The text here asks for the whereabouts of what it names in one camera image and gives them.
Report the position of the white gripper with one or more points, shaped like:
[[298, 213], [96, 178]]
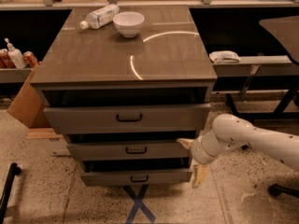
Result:
[[196, 152]]

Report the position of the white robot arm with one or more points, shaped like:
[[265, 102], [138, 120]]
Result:
[[229, 132]]

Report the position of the grey top drawer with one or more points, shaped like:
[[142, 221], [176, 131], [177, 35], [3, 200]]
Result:
[[127, 119]]

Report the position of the grey drawer cabinet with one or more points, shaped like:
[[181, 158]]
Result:
[[165, 64]]

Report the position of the blue tape cross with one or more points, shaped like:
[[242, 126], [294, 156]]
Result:
[[137, 198]]

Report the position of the black chair base right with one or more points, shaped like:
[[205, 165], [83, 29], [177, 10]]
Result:
[[276, 190]]

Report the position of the folded white cloth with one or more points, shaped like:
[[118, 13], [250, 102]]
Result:
[[224, 56]]

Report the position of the white ceramic bowl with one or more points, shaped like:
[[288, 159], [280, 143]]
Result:
[[129, 23]]

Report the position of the clear plastic water bottle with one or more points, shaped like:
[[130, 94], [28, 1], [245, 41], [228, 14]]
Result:
[[100, 17]]

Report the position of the brown cardboard box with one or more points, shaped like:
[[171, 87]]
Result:
[[27, 107]]

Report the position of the black chair leg left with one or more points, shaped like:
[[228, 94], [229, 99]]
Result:
[[13, 170]]

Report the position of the red soda can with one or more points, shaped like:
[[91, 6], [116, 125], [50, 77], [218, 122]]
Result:
[[5, 59], [30, 58]]

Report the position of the white pump bottle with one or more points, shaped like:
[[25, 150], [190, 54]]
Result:
[[15, 55]]

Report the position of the red soda can left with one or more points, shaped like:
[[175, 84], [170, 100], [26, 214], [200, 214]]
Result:
[[5, 59]]

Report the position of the black table leg frame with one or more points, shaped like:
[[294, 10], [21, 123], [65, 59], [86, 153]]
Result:
[[277, 110]]

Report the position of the grey shelf rail right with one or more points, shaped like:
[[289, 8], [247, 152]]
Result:
[[266, 66]]

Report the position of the grey shelf rail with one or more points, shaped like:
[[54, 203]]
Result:
[[14, 75], [266, 66]]

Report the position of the grey shelf rail left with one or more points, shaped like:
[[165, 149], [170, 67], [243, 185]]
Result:
[[14, 75]]

